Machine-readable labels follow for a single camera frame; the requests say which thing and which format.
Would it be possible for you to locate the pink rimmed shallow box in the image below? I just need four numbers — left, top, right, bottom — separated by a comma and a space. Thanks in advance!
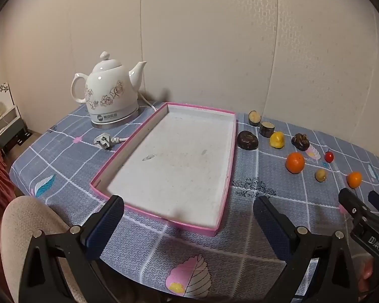
90, 102, 237, 237

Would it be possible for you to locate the yellow fruit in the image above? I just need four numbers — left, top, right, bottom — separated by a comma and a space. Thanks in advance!
269, 132, 285, 150

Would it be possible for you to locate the blue grid patterned tablecloth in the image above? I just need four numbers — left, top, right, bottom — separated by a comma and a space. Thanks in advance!
9, 99, 379, 300

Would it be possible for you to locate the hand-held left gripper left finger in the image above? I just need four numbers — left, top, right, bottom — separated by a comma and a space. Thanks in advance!
19, 195, 125, 303

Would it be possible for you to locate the large orange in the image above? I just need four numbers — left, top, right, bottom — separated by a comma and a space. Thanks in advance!
286, 152, 305, 174

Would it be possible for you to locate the white power cord with plug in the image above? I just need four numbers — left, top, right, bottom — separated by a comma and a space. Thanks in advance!
94, 93, 160, 149

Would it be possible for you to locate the dark round chocolate piece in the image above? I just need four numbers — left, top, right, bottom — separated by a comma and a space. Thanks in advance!
238, 131, 259, 149

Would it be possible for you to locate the small orange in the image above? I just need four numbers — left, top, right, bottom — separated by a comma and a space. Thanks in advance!
347, 171, 362, 189

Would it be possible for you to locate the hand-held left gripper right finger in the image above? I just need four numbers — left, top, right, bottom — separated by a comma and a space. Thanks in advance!
253, 195, 361, 303

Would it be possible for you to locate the beige chair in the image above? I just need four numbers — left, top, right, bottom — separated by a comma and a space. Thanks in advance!
0, 196, 84, 303

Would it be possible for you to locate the white and black nightstand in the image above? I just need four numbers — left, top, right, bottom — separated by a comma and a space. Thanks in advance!
0, 82, 31, 158

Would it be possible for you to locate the person's right hand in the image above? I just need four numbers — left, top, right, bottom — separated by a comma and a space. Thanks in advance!
356, 254, 376, 301

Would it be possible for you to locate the white floral ceramic kettle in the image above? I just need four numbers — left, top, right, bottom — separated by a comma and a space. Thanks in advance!
71, 51, 147, 130

